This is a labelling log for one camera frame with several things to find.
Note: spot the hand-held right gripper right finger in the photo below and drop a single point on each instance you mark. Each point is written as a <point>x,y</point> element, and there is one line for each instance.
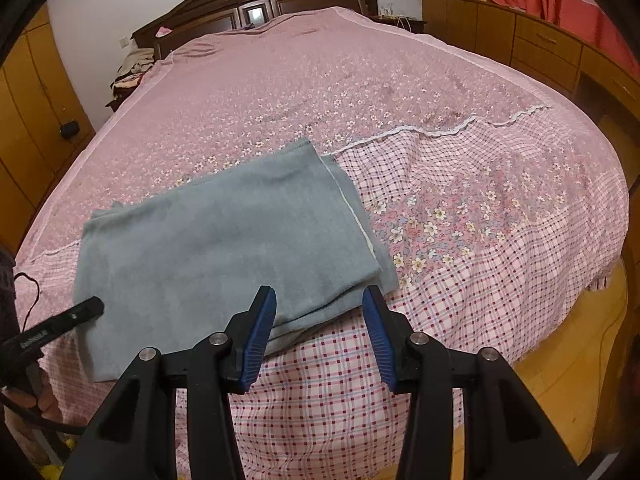
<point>380,342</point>

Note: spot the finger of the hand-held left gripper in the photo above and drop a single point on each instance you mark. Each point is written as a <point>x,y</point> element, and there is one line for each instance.
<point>80,314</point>

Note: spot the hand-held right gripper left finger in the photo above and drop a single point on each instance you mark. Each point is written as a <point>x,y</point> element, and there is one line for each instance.
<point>260,342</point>

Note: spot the grey towel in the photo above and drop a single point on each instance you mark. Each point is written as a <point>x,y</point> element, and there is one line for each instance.
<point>225,235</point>

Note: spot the person's left hand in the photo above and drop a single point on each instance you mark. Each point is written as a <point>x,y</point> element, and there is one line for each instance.
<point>49,400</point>

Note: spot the small black device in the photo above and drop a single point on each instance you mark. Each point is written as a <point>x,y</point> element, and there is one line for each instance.
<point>70,129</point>

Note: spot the wooden wardrobe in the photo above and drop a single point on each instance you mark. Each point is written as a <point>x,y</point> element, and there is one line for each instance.
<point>30,135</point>

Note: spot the pile of clothes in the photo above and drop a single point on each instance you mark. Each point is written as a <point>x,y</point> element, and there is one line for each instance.
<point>132,72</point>

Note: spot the pink floral bedspread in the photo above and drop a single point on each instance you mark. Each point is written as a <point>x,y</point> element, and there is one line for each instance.
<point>400,85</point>

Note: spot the small pink item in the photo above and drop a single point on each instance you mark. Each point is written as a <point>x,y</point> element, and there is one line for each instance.
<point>162,30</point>

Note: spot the dark wooden nightstand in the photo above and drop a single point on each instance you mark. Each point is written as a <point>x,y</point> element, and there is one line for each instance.
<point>417,25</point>

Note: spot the wooden dresser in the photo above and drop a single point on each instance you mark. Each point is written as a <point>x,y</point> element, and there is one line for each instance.
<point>525,45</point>

